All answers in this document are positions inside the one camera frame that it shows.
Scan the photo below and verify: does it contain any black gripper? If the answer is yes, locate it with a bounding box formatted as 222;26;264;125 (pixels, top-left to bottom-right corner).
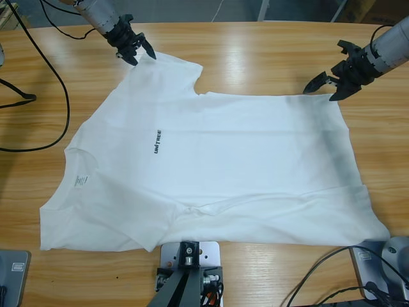
105;14;157;67
302;44;383;102

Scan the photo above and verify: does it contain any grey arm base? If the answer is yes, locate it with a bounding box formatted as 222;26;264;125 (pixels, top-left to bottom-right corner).
0;250;32;307
350;235;409;303

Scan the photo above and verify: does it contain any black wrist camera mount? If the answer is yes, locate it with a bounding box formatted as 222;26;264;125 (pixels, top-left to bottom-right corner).
337;40;362;58

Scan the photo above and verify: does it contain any thin white floor cable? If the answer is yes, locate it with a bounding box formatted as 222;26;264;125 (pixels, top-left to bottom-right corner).
212;0;225;22

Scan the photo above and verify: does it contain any black forked cable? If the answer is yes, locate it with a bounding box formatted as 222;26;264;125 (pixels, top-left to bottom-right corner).
0;78;38;109

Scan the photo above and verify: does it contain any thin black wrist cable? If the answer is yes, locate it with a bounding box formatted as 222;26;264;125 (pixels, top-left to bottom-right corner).
370;24;397;44
41;0;96;40

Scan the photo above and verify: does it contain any white metal frame leg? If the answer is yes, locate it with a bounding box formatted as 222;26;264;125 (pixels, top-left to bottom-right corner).
330;0;349;23
257;0;272;22

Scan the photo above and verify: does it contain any thick black looping cable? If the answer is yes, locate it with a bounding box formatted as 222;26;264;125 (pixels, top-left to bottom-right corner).
0;0;70;152

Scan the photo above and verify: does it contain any wooden pallet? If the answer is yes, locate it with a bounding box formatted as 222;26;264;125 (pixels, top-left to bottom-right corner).
0;2;31;31

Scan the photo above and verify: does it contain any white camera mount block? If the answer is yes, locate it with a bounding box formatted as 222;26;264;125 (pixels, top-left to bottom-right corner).
159;241;224;307

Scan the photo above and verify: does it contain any tan cardboard box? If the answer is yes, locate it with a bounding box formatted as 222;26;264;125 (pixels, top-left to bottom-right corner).
338;0;378;24

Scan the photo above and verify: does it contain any black plug with cable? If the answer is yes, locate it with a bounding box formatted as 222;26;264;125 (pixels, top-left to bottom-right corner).
365;280;396;303

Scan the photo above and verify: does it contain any long black base cable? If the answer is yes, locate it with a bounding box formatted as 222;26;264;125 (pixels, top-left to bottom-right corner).
286;244;409;307

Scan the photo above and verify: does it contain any white t-shirt with black logo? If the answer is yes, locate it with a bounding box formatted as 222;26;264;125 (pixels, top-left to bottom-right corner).
38;52;391;253

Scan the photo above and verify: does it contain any dark camera post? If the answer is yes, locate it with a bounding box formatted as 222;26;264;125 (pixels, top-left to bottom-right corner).
149;241;205;307

